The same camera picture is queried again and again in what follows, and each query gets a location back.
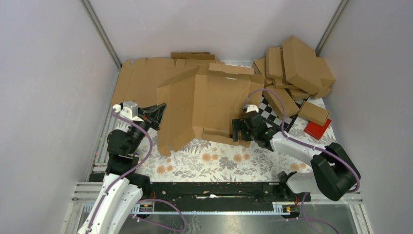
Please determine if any black white checkerboard panel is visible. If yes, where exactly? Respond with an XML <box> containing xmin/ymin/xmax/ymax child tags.
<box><xmin>259</xmin><ymin>95</ymin><xmax>298</xmax><ymax>132</ymax></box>

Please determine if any aluminium frame rail front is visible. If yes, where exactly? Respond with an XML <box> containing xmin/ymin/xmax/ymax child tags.
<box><xmin>72</xmin><ymin>182</ymin><xmax>364</xmax><ymax>216</ymax></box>

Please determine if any folded cardboard box beside red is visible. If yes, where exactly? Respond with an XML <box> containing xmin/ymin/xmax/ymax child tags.
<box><xmin>298</xmin><ymin>101</ymin><xmax>330</xmax><ymax>126</ymax></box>

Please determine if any stack of flat cardboard blanks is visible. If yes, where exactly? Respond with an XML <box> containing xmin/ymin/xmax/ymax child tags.
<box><xmin>111</xmin><ymin>52</ymin><xmax>224</xmax><ymax>107</ymax></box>

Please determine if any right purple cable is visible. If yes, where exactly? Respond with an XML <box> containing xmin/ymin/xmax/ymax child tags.
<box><xmin>244</xmin><ymin>88</ymin><xmax>361</xmax><ymax>234</ymax></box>

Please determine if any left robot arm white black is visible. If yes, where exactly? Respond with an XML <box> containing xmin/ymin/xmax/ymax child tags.
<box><xmin>77</xmin><ymin>101</ymin><xmax>167</xmax><ymax>234</ymax></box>

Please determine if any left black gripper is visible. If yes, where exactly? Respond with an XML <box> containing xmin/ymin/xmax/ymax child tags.
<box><xmin>128</xmin><ymin>102</ymin><xmax>167</xmax><ymax>154</ymax></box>

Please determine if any purple cable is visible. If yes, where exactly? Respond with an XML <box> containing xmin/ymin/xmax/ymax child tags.
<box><xmin>244</xmin><ymin>88</ymin><xmax>361</xmax><ymax>234</ymax></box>
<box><xmin>86</xmin><ymin>108</ymin><xmax>188</xmax><ymax>234</ymax></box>

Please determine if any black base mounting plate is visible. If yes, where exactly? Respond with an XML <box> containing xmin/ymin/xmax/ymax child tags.
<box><xmin>143</xmin><ymin>182</ymin><xmax>311</xmax><ymax>213</ymax></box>

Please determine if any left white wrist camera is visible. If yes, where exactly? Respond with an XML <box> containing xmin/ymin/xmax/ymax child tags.
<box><xmin>112</xmin><ymin>101</ymin><xmax>142</xmax><ymax>121</ymax></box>

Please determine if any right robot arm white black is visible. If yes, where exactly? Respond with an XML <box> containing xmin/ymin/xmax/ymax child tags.
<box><xmin>232</xmin><ymin>112</ymin><xmax>361</xmax><ymax>201</ymax></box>

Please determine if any large folded cardboard box top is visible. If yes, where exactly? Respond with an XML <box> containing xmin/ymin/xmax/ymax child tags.
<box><xmin>282</xmin><ymin>36</ymin><xmax>322</xmax><ymax>95</ymax></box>

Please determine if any floral patterned table mat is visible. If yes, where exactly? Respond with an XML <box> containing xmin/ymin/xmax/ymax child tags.
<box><xmin>136</xmin><ymin>117</ymin><xmax>336</xmax><ymax>182</ymax></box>

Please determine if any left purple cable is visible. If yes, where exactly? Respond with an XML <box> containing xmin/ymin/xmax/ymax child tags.
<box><xmin>86</xmin><ymin>108</ymin><xmax>188</xmax><ymax>234</ymax></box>

